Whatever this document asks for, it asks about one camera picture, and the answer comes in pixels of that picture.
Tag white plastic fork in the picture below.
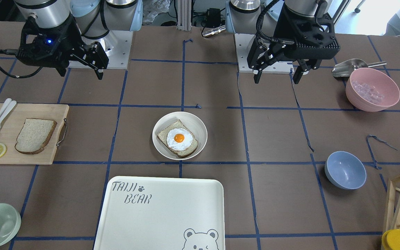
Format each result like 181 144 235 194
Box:
0 100 17 128

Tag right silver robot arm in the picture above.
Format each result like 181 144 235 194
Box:
15 0 143 80

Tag wooden cutting board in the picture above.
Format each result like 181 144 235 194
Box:
0 103 69 165

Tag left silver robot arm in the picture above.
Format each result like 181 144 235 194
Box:
225 0 340 84

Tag blue bowl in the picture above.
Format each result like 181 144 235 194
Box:
324 151 367 190

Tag white bear tray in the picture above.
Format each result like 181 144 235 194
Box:
93 176 226 250

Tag pink bowl with ice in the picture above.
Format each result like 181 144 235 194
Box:
345 68 400 112

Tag bread slice under egg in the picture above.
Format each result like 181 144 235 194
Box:
157 120 198 158

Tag bread slice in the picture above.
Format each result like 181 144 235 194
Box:
15 118 57 155
157 120 198 158

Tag fried egg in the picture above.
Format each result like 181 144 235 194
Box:
166 128 194 151

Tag white round plate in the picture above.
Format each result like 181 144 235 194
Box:
151 112 208 160

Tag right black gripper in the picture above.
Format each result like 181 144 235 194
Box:
16 16 109 80

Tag metal scoop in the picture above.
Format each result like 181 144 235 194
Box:
332 59 387 78

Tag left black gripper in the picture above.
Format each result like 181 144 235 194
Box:
247 0 340 84

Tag yellow mug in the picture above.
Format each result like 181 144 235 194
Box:
381 229 400 250

